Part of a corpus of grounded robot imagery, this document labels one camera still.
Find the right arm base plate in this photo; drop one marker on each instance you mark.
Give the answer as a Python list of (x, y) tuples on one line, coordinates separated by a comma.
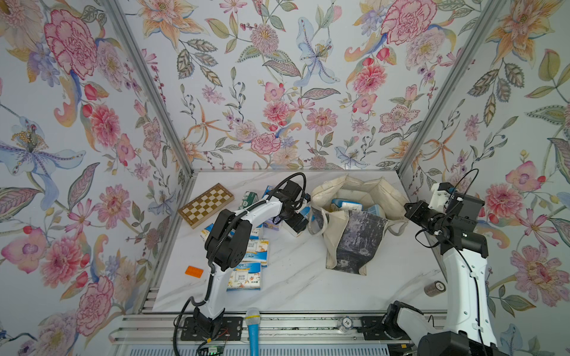
[(372, 328)]

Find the blue microphone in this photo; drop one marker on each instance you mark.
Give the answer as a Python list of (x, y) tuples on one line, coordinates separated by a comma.
[(253, 320)]

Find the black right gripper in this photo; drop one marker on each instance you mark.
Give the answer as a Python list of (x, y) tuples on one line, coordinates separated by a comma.
[(414, 217)]

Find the blue white tissue pack left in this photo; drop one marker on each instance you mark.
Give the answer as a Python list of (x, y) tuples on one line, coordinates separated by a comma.
[(206, 232)]

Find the brown cylinder roll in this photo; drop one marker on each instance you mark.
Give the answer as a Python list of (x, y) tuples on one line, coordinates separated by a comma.
[(434, 289)]

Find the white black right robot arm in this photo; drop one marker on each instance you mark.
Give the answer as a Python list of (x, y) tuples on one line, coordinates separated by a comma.
[(467, 329)]

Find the wooden chessboard box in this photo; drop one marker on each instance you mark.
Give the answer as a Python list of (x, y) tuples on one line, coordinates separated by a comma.
[(206, 205)]

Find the orange white tissue pack middle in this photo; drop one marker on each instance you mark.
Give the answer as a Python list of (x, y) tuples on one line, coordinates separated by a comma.
[(257, 252)]

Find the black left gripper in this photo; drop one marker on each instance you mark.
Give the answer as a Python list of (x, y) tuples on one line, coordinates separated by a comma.
[(295, 222)]

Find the blue tissue pack front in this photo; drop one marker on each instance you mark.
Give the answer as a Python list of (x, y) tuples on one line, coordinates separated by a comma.
[(339, 204)]

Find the purple tissue pack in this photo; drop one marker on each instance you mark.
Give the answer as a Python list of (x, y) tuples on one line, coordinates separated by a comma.
[(273, 223)]

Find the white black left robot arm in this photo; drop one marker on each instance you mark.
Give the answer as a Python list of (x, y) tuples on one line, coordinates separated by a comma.
[(229, 237)]

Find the white blue tissue cube pack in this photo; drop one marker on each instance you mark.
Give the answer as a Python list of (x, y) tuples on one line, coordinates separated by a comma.
[(376, 210)]

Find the orange tag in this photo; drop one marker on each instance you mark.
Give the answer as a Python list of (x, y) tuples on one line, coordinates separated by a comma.
[(194, 272)]

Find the aluminium front rail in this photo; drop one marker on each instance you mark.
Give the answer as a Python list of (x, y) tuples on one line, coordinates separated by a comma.
[(275, 328)]

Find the green tissue pack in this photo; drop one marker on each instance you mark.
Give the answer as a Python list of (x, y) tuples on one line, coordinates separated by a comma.
[(249, 198)]

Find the beige canvas tote bag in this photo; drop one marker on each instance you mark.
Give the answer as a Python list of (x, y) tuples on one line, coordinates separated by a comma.
[(352, 238)]

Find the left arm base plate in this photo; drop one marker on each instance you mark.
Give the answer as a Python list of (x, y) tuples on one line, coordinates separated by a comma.
[(222, 329)]

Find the silver round knob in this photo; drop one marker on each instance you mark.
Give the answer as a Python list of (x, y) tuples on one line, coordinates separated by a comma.
[(345, 324)]

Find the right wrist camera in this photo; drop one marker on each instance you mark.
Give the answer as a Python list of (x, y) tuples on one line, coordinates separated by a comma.
[(441, 195)]

